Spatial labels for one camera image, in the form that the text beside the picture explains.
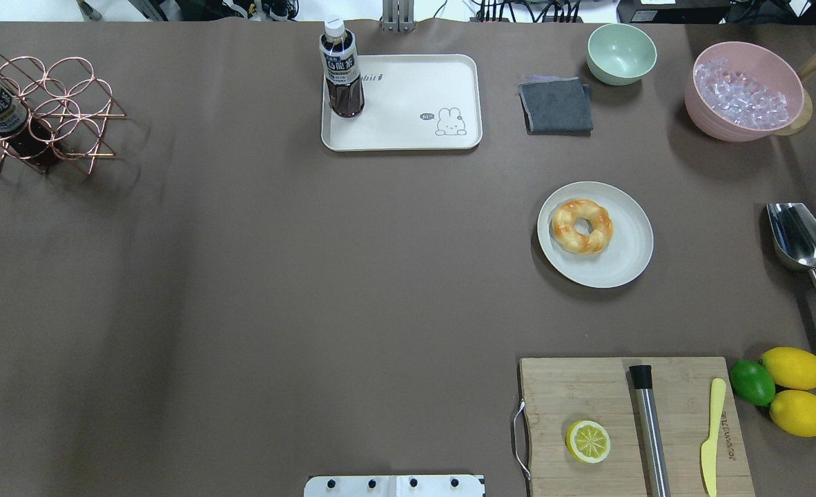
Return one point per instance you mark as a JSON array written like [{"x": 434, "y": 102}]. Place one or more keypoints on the folded grey cloth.
[{"x": 556, "y": 105}]

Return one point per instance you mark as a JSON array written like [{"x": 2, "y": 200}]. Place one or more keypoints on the steel muddler black tip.
[{"x": 642, "y": 382}]

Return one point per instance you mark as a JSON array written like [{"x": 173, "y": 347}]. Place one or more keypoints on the grey round plate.
[{"x": 614, "y": 262}]

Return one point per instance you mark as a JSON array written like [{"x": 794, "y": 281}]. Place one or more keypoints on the glazed twisted donut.
[{"x": 581, "y": 226}]

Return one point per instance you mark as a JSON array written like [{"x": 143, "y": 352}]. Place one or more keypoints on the cream rabbit tray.
[{"x": 413, "y": 102}]

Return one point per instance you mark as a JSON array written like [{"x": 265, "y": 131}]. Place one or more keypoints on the steel ice scoop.
[{"x": 793, "y": 229}]

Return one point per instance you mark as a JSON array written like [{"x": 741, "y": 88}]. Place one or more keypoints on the aluminium frame post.
[{"x": 398, "y": 16}]

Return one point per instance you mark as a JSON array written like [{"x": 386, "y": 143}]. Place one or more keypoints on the green lime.
[{"x": 751, "y": 382}]

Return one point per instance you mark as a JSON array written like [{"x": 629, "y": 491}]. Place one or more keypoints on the mint green bowl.
[{"x": 620, "y": 54}]

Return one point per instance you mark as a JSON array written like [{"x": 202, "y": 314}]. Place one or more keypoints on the tea bottle in rack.
[{"x": 26, "y": 137}]

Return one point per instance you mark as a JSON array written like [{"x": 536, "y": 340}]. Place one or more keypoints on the yellow lemon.
[
  {"x": 790, "y": 367},
  {"x": 794, "y": 411}
]

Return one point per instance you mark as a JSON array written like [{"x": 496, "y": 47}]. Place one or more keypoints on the bamboo cutting board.
[{"x": 557, "y": 392}]

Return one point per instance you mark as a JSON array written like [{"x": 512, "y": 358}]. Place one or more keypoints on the copper wire bottle rack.
[{"x": 71, "y": 102}]

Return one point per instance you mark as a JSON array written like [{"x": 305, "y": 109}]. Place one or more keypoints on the yellow plastic knife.
[{"x": 709, "y": 448}]

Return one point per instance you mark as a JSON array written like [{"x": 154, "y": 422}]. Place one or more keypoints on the half lemon slice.
[{"x": 588, "y": 442}]

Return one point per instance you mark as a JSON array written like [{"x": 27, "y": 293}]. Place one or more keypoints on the tea bottle on tray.
[{"x": 341, "y": 70}]

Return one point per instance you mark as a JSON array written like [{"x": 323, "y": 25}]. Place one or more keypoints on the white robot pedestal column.
[{"x": 397, "y": 485}]

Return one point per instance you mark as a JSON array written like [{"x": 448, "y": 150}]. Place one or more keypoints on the pink bowl of ice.
[{"x": 740, "y": 91}]

